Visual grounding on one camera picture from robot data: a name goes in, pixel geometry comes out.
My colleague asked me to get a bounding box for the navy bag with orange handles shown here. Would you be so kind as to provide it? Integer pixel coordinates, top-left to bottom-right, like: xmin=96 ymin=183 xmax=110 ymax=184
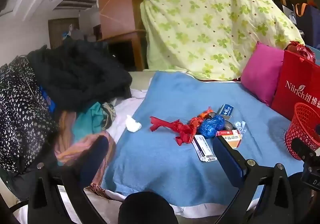
xmin=294 ymin=2 xmax=320 ymax=47

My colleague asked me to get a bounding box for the white tissue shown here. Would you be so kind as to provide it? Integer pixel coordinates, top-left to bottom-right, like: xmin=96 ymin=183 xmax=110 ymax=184
xmin=125 ymin=115 xmax=142 ymax=132

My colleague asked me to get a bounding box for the blue blanket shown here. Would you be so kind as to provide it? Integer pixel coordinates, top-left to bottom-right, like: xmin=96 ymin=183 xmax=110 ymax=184
xmin=101 ymin=71 xmax=313 ymax=208

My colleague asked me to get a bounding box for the black white floral garment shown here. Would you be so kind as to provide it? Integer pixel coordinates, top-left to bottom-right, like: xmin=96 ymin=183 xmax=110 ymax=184
xmin=0 ymin=56 xmax=59 ymax=174

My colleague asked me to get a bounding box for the red plastic bag in paper bag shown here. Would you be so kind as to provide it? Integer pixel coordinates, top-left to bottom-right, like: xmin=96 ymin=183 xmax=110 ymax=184
xmin=287 ymin=41 xmax=316 ymax=63

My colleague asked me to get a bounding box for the blue cloth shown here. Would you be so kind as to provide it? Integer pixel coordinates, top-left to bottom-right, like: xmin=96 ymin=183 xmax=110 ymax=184
xmin=37 ymin=86 xmax=54 ymax=112

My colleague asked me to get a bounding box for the orange snack wrapper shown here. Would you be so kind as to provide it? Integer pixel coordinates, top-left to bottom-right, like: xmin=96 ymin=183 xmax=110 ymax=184
xmin=189 ymin=107 xmax=214 ymax=127

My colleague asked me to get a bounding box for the orange and white medicine box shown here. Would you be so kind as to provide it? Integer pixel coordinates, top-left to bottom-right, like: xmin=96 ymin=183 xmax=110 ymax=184
xmin=215 ymin=129 xmax=243 ymax=149

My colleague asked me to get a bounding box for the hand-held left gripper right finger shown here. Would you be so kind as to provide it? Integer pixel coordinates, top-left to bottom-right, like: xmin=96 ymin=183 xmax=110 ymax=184
xmin=212 ymin=135 xmax=294 ymax=224

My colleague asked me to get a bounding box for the green clover print blanket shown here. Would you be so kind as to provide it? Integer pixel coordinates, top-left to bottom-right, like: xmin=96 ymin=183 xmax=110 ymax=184
xmin=140 ymin=0 xmax=305 ymax=82

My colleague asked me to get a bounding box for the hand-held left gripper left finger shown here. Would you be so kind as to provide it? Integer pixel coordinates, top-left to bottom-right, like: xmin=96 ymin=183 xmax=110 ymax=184
xmin=27 ymin=135 xmax=110 ymax=224

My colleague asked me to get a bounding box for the red plastic bag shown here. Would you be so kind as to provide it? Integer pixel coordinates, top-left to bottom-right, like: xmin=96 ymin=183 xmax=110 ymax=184
xmin=287 ymin=41 xmax=316 ymax=63
xmin=149 ymin=116 xmax=199 ymax=146

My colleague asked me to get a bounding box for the blue toothpaste box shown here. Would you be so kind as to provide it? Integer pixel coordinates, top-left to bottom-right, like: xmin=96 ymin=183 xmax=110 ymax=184
xmin=218 ymin=104 xmax=234 ymax=117

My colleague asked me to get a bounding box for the white and blue medicine box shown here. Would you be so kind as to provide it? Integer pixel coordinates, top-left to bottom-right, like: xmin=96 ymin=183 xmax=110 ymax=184
xmin=192 ymin=135 xmax=217 ymax=163

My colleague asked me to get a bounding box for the red paper shopping bag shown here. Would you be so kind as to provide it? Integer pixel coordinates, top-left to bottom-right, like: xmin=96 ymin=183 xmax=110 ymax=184
xmin=271 ymin=50 xmax=320 ymax=121

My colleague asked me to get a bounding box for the wooden cabinet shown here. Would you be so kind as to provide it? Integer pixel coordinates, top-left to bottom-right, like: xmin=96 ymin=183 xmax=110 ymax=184
xmin=97 ymin=30 xmax=148 ymax=72

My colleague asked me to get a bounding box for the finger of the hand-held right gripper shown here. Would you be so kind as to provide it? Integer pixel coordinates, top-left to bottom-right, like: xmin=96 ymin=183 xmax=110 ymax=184
xmin=291 ymin=138 xmax=317 ymax=162

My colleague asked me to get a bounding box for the pink pillow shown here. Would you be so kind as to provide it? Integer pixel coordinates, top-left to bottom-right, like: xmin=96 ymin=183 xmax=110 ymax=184
xmin=240 ymin=41 xmax=285 ymax=106

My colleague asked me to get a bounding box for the green brown patterned scarf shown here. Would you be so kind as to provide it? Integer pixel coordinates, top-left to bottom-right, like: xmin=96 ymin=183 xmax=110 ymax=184
xmin=101 ymin=101 xmax=118 ymax=129

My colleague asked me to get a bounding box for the blue plastic bag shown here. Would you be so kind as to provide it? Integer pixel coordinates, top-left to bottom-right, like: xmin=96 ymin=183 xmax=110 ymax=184
xmin=198 ymin=114 xmax=225 ymax=139

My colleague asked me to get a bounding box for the teal cloth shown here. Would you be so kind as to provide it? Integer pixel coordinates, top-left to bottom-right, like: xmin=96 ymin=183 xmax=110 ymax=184
xmin=74 ymin=101 xmax=104 ymax=144

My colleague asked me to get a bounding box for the red plastic mesh basket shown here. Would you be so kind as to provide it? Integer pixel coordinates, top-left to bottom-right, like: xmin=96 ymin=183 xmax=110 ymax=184
xmin=284 ymin=102 xmax=320 ymax=161

